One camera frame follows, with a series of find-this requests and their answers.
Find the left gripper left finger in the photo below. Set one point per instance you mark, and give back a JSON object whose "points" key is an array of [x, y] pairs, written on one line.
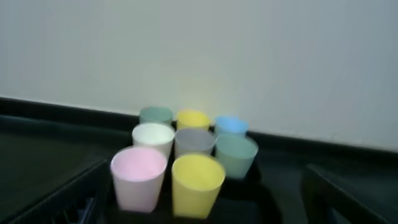
{"points": [[77, 193]]}

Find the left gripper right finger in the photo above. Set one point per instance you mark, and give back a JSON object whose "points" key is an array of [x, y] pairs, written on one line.
{"points": [[335, 202]]}

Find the pink cup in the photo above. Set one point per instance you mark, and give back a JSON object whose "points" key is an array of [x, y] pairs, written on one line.
{"points": [[138, 174]]}

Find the yellow cup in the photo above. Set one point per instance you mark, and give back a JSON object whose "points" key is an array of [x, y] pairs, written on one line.
{"points": [[192, 119], [197, 186]]}

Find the white cup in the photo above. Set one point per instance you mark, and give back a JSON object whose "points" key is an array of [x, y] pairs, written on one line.
{"points": [[153, 135]]}

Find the black tray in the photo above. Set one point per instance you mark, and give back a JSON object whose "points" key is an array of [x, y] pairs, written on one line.
{"points": [[239, 202]]}

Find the green cup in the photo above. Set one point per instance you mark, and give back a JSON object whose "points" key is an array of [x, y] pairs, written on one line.
{"points": [[155, 113], [236, 155]]}

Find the grey cup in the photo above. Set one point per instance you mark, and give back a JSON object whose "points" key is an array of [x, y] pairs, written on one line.
{"points": [[194, 141]]}

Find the blue cup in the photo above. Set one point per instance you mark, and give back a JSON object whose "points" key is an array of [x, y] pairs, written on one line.
{"points": [[231, 124]]}

